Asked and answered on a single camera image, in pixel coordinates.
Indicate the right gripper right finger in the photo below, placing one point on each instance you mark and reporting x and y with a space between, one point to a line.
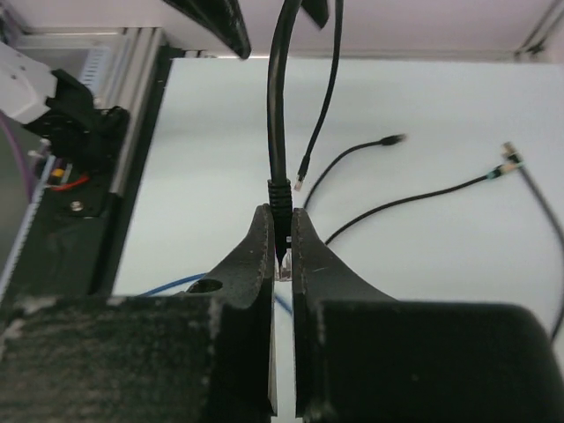
363 356

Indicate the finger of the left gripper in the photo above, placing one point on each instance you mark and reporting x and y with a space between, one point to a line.
318 11
222 18

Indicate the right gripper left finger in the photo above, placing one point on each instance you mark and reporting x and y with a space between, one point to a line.
204 355

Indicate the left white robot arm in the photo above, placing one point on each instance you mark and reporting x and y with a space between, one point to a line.
62 109

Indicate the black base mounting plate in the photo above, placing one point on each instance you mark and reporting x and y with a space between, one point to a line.
76 236

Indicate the aluminium frame rail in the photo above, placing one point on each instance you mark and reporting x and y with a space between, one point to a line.
98 59

